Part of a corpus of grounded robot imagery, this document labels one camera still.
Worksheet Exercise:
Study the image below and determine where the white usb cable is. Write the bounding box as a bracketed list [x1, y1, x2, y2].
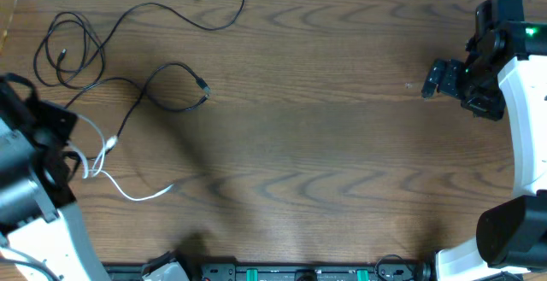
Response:
[68, 114, 175, 202]

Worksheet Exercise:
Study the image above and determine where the long black usb cable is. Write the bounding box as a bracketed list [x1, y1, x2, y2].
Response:
[63, 61, 213, 161]

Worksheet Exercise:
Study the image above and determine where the short black cable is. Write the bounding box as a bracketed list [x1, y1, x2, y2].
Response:
[32, 0, 247, 91]

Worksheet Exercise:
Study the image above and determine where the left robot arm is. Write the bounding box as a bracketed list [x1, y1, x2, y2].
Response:
[1, 73, 109, 280]

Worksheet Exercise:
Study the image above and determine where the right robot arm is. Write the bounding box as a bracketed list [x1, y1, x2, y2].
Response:
[421, 16, 546, 280]

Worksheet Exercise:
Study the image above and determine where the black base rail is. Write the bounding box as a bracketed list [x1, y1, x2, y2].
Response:
[103, 252, 439, 281]

